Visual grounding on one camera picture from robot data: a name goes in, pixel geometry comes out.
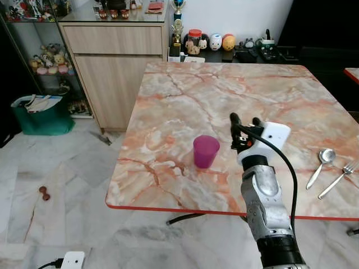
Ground purple plastic cup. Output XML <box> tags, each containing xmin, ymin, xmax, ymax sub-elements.
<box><xmin>193</xmin><ymin>135</ymin><xmax>220</xmax><ymax>169</ymax></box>

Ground white green mug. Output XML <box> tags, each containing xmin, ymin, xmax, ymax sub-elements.
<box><xmin>259</xmin><ymin>29</ymin><xmax>277</xmax><ymax>60</ymax></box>

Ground silver metal spoon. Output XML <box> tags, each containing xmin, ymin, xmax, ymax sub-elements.
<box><xmin>306</xmin><ymin>149</ymin><xmax>337</xmax><ymax>190</ymax></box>

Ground yellow orange round figurine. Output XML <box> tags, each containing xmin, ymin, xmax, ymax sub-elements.
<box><xmin>222</xmin><ymin>34</ymin><xmax>237</xmax><ymax>52</ymax></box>

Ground white round figurine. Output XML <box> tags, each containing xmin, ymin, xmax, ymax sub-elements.
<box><xmin>210</xmin><ymin>34</ymin><xmax>223</xmax><ymax>52</ymax></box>

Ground red lidded jar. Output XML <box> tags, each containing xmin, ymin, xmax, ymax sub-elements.
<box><xmin>187</xmin><ymin>29</ymin><xmax>204</xmax><ymax>55</ymax></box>

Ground silver metal fork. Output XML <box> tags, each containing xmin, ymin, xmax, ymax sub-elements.
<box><xmin>318</xmin><ymin>161</ymin><xmax>358</xmax><ymax>200</ymax></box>

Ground black metal table base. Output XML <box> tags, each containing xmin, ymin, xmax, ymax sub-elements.
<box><xmin>167</xmin><ymin>212</ymin><xmax>359</xmax><ymax>236</ymax></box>

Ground red edged side table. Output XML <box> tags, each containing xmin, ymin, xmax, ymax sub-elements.
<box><xmin>343</xmin><ymin>67</ymin><xmax>359</xmax><ymax>85</ymax></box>

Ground gold trophy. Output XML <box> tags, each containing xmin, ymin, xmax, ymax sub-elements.
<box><xmin>171</xmin><ymin>0</ymin><xmax>187</xmax><ymax>49</ymax></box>

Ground black television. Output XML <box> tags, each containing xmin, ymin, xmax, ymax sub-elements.
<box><xmin>278</xmin><ymin>0</ymin><xmax>359</xmax><ymax>49</ymax></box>

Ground light wooden cabinet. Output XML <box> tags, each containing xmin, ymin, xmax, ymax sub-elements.
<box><xmin>58</xmin><ymin>20</ymin><xmax>172</xmax><ymax>133</ymax></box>

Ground black floor object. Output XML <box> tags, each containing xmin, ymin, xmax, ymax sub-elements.
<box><xmin>96</xmin><ymin>132</ymin><xmax>113</xmax><ymax>146</ymax></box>

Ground red item on cabinet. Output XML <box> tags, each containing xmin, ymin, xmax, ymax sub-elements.
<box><xmin>145</xmin><ymin>2</ymin><xmax>165</xmax><ymax>15</ymax></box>

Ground small figurines on cabinet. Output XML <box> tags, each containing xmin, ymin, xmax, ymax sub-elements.
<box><xmin>93</xmin><ymin>4</ymin><xmax>130</xmax><ymax>20</ymax></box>

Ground plush toys on shelf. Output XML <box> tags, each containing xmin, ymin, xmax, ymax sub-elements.
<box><xmin>29</xmin><ymin>43</ymin><xmax>75</xmax><ymax>76</ymax></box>

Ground green bag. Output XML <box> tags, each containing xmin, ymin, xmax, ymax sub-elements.
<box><xmin>11</xmin><ymin>94</ymin><xmax>76</xmax><ymax>136</ymax></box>

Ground white papers in bag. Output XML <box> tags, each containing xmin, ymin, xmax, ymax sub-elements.
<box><xmin>20</xmin><ymin>94</ymin><xmax>63</xmax><ymax>113</ymax></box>

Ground small brown floor object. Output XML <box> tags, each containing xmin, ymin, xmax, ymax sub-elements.
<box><xmin>39</xmin><ymin>186</ymin><xmax>52</xmax><ymax>201</ymax></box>

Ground glass display cabinet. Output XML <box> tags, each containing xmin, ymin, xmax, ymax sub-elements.
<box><xmin>0</xmin><ymin>0</ymin><xmax>94</xmax><ymax>119</ymax></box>

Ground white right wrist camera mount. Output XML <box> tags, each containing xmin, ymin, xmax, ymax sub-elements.
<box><xmin>238</xmin><ymin>122</ymin><xmax>292</xmax><ymax>166</ymax></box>

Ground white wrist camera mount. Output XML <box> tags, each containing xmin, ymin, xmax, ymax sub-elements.
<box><xmin>61</xmin><ymin>251</ymin><xmax>86</xmax><ymax>269</ymax></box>
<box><xmin>238</xmin><ymin>122</ymin><xmax>292</xmax><ymax>166</ymax></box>

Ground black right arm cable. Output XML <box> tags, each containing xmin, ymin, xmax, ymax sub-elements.
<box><xmin>231</xmin><ymin>127</ymin><xmax>298</xmax><ymax>237</ymax></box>

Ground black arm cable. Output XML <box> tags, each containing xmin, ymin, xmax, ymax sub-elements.
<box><xmin>38</xmin><ymin>258</ymin><xmax>63</xmax><ymax>269</ymax></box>
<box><xmin>231</xmin><ymin>127</ymin><xmax>298</xmax><ymax>237</ymax></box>

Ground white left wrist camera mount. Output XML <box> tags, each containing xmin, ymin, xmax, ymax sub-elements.
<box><xmin>61</xmin><ymin>251</ymin><xmax>86</xmax><ymax>269</ymax></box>

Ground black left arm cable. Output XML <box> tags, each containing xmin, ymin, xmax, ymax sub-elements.
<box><xmin>38</xmin><ymin>258</ymin><xmax>63</xmax><ymax>269</ymax></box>

